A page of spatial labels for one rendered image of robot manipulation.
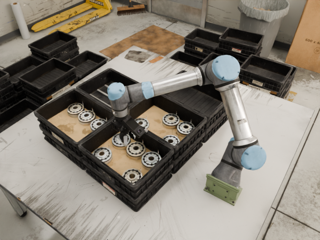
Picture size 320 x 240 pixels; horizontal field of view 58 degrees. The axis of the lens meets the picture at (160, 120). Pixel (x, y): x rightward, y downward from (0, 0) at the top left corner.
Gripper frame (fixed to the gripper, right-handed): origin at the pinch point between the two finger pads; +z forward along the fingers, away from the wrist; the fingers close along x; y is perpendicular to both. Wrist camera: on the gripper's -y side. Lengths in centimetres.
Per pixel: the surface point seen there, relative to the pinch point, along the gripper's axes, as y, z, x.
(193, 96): 5, 17, -61
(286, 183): -64, 105, -99
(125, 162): 0.0, 10.5, 6.3
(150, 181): -18.7, 9.0, 7.2
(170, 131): -3.6, 13.7, -26.5
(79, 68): 151, 62, -67
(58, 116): 56, 10, 8
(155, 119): 9.1, 13.8, -28.4
